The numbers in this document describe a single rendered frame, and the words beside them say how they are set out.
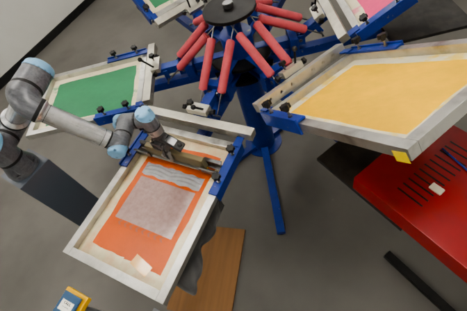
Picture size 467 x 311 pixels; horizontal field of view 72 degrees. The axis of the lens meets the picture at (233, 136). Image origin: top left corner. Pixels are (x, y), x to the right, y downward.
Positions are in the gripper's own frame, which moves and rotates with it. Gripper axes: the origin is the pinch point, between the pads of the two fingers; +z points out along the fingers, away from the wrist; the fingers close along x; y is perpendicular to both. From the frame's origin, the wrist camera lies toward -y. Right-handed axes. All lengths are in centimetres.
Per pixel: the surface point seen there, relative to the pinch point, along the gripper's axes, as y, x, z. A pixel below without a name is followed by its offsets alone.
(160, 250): -14.7, 43.1, 5.9
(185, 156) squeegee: -8.5, 0.7, -4.6
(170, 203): -7.5, 22.1, 5.9
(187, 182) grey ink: -10.5, 9.2, 5.6
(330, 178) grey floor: -63, -64, 101
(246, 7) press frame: -11, -84, -31
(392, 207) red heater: -100, 0, -9
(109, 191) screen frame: 26.1, 27.7, 2.5
